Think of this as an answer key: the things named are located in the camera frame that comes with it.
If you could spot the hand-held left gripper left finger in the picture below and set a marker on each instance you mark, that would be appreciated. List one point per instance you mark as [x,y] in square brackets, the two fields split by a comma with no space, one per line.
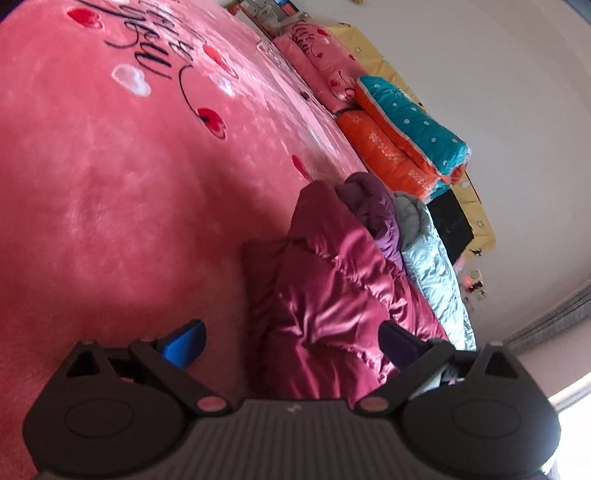
[184,344]

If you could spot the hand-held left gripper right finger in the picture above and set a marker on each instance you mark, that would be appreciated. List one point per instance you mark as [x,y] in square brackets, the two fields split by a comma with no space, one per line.
[392,344]

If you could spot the magenta satin down jacket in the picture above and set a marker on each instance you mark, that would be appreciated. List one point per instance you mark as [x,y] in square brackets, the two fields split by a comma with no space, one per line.
[323,295]

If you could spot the light blue down jacket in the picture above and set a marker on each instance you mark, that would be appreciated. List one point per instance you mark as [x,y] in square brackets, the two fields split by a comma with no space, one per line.
[434,272]

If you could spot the black folded cloth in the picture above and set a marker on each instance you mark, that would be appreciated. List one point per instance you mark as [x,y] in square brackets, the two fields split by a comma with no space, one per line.
[450,221]

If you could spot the purple down jacket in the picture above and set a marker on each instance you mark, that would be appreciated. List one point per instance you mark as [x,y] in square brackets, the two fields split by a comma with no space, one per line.
[374,203]

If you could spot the yellow headboard cover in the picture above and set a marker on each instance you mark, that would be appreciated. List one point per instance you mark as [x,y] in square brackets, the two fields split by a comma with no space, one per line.
[482,230]

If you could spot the grey curtain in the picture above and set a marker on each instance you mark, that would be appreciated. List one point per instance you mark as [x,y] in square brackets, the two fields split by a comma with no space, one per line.
[554,318]

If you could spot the pink printed bed blanket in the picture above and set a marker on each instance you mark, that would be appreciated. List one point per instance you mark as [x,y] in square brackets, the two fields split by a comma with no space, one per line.
[115,184]

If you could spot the teal and orange folded quilt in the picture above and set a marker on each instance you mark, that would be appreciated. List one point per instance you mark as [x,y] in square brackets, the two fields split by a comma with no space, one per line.
[406,120]

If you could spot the pink folded quilt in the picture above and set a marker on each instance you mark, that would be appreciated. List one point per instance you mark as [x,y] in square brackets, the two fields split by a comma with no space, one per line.
[318,60]

